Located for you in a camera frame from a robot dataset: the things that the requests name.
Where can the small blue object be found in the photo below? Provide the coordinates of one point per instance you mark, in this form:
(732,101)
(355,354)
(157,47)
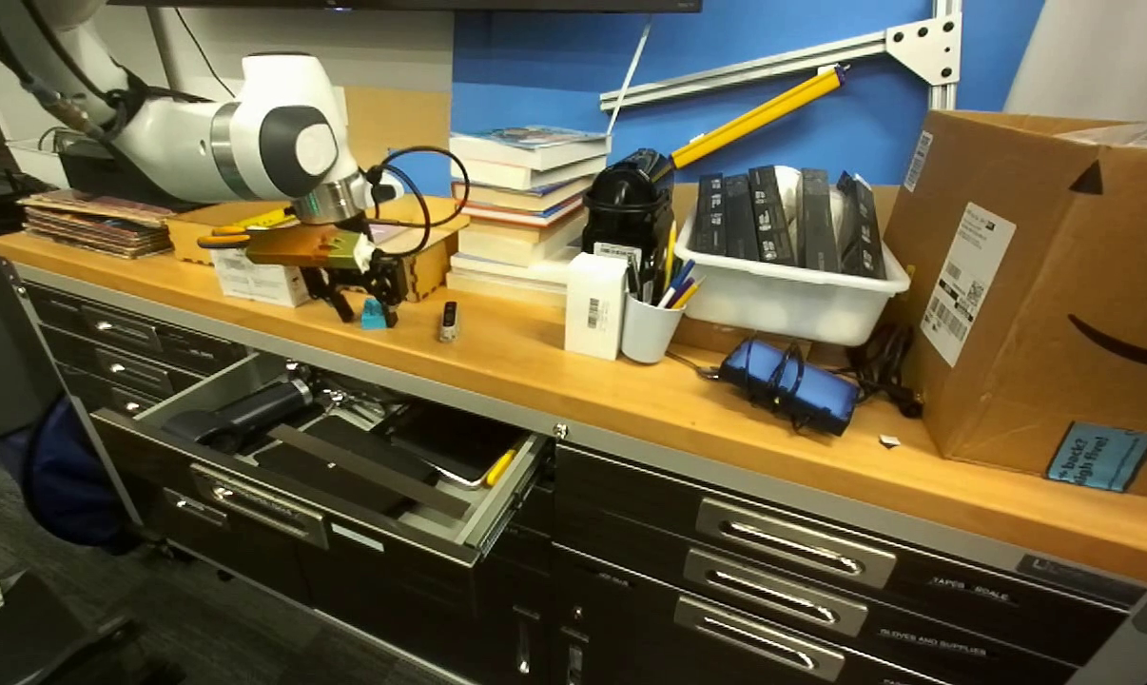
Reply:
(373,316)

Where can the bundle of pens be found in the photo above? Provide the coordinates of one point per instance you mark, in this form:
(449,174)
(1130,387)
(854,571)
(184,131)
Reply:
(670,283)

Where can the stack of brown boards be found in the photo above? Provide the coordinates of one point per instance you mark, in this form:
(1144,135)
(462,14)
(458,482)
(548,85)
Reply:
(98,224)

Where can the dark blue chair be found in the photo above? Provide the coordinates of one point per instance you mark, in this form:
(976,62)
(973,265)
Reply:
(69,476)

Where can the row of black boxes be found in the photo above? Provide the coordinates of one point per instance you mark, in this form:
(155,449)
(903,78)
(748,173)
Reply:
(773,219)

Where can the stack of books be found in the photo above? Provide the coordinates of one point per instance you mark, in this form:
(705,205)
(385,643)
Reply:
(526,205)

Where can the small silver black stick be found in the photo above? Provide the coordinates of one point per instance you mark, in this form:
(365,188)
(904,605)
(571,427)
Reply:
(449,322)

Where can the black drawer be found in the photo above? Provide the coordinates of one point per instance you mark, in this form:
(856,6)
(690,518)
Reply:
(631,590)
(963,590)
(74,352)
(188,347)
(84,390)
(621,647)
(260,561)

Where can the grey metal bar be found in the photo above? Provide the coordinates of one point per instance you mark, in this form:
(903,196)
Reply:
(374,468)

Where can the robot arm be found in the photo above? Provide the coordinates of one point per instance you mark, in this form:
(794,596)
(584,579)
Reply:
(250,143)

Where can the aluminium frame with bracket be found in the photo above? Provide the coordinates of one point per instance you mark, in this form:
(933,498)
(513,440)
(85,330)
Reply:
(925,48)

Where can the black screen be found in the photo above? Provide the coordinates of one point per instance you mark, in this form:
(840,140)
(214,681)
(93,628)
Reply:
(440,5)

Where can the large cardboard box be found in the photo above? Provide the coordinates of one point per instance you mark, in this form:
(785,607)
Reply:
(1040,295)

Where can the white cup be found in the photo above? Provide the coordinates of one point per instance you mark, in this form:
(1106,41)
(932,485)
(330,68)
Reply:
(650,331)

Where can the tall white box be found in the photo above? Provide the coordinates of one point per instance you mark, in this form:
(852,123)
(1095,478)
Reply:
(594,306)

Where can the flat white box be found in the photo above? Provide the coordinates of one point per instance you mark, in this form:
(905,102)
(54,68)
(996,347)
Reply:
(255,281)

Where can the black label maker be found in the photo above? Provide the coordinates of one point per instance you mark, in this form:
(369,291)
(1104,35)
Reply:
(626,209)

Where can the black tablet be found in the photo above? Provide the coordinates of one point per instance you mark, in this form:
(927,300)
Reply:
(450,436)

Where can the light wooden box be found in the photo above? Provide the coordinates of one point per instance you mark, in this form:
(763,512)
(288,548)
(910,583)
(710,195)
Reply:
(431,257)

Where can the open grey drawer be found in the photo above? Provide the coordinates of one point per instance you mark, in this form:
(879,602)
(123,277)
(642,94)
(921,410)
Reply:
(421,538)

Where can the yellow rod with black end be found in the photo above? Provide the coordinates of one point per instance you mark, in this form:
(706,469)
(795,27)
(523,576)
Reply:
(759,114)

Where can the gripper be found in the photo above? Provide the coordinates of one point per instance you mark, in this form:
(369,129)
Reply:
(383,271)

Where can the white plastic bin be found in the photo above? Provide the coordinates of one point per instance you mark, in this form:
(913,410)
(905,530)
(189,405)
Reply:
(792,300)

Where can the black box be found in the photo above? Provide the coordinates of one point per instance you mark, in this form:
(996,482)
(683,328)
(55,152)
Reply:
(107,176)

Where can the yellow pen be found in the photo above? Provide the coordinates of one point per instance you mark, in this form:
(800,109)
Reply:
(499,467)

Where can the black cylinder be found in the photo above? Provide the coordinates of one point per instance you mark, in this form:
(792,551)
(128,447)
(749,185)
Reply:
(250,411)

